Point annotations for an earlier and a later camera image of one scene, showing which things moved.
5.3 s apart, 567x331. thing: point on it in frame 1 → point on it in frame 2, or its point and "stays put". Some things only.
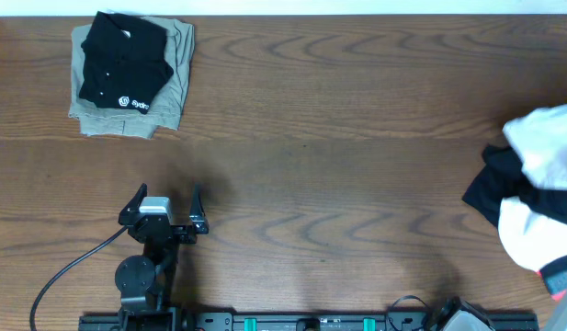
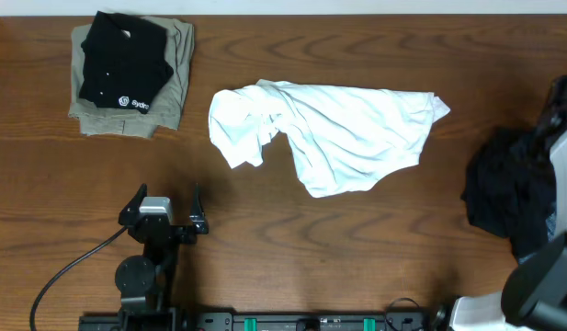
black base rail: x=300 y=322 stays put
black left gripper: x=183 y=231 stays put
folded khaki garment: x=96 y=119 stays put
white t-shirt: x=544 y=142 → x=340 y=139
